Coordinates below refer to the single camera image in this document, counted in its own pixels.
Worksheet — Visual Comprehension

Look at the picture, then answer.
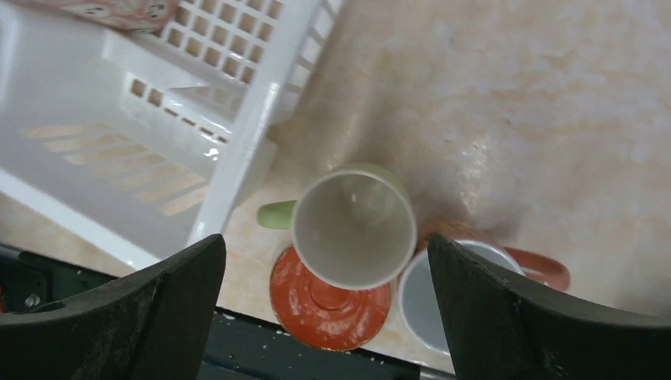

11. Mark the light green mug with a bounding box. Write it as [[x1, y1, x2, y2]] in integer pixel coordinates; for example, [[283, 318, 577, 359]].
[[256, 163, 418, 291]]

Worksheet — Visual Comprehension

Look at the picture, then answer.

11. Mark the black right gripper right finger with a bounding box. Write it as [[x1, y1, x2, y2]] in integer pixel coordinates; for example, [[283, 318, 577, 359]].
[[427, 234, 670, 379]]

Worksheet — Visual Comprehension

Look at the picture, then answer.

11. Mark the orange saucer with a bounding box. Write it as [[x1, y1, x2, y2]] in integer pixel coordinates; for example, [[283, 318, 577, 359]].
[[269, 246, 395, 352]]

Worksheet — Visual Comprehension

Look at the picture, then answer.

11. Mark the pink patterned mug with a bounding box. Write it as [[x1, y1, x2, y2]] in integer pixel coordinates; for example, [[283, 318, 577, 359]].
[[36, 0, 180, 32]]

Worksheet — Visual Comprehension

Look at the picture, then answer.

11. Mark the pink mug white interior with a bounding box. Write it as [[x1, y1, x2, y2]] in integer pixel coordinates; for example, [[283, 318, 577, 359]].
[[399, 219, 571, 355]]

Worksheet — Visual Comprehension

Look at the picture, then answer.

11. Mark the white plastic dish rack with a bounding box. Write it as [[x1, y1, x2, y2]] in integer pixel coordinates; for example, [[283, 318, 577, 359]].
[[1, 1, 343, 269]]

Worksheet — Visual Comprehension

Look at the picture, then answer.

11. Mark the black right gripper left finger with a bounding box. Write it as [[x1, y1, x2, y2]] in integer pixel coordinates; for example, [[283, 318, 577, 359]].
[[1, 234, 226, 379]]

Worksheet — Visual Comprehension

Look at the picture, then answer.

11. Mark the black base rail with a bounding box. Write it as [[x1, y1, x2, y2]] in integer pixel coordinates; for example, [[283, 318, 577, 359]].
[[0, 243, 457, 380]]

